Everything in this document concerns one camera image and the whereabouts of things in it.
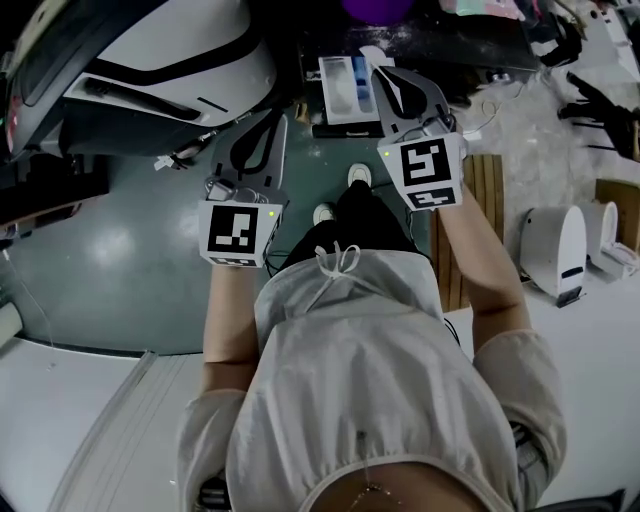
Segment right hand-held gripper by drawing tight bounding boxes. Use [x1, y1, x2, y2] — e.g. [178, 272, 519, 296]
[368, 63, 470, 213]

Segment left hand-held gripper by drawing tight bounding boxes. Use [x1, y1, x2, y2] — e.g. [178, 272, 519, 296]
[197, 108, 290, 270]

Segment white plastic spoon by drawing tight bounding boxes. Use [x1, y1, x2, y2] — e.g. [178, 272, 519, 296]
[358, 44, 397, 70]

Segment white detergent drawer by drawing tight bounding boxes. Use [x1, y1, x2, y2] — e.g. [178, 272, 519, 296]
[317, 55, 382, 127]

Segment person's right forearm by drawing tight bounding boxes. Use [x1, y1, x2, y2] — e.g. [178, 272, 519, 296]
[436, 206, 532, 362]

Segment person's left forearm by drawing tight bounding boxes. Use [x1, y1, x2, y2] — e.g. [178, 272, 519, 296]
[201, 261, 262, 397]

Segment pink and white packet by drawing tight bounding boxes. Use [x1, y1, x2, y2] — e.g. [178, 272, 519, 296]
[438, 0, 527, 22]

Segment black table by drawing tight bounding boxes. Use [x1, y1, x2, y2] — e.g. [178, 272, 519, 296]
[296, 0, 540, 77]

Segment person's right white shoe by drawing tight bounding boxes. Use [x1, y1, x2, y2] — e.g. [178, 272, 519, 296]
[346, 162, 373, 188]

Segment person's white shoe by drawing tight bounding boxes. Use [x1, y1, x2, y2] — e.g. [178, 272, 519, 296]
[346, 162, 373, 188]
[311, 201, 338, 227]

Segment person's left white shoe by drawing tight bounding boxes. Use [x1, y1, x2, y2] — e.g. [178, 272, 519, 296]
[311, 201, 338, 227]

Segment purple plastic bowl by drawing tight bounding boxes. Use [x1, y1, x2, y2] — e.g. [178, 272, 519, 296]
[341, 0, 417, 27]

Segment person's black trousers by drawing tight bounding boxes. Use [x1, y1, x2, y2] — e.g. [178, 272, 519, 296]
[271, 178, 432, 274]

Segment white and black washing machine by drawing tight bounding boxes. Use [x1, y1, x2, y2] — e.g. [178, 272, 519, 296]
[0, 0, 280, 162]

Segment white rounded appliance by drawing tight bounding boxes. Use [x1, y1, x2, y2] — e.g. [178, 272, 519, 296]
[518, 203, 590, 308]

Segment dark wooden shelf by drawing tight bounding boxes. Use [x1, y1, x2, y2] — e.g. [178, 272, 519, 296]
[0, 153, 112, 237]

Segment brown cardboard box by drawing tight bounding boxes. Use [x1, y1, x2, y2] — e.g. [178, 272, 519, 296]
[594, 177, 640, 252]

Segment person's white shirt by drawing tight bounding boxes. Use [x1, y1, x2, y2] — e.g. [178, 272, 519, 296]
[176, 243, 567, 512]

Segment white paper roll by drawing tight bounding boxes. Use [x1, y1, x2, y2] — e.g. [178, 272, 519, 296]
[0, 302, 25, 347]

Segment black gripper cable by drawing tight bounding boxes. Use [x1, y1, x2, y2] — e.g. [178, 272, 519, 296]
[398, 206, 419, 254]

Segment gold necklace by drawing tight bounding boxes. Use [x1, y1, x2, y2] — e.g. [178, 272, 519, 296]
[348, 463, 399, 507]

